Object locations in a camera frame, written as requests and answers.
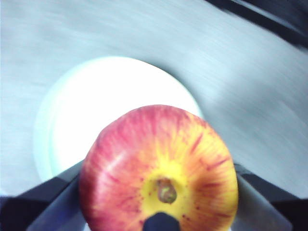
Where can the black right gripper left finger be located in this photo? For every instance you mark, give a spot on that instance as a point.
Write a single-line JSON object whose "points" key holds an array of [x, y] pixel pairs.
{"points": [[36, 209]]}

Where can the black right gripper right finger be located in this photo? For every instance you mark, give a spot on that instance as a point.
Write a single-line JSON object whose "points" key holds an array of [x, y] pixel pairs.
{"points": [[269, 211]]}

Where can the red yellow apple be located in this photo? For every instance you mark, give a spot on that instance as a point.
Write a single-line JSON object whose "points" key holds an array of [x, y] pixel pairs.
{"points": [[158, 168]]}

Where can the green plate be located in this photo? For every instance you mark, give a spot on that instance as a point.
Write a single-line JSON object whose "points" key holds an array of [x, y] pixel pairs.
{"points": [[108, 96]]}

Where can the black plate rack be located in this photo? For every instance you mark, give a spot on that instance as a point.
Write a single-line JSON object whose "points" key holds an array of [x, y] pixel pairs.
{"points": [[276, 14]]}

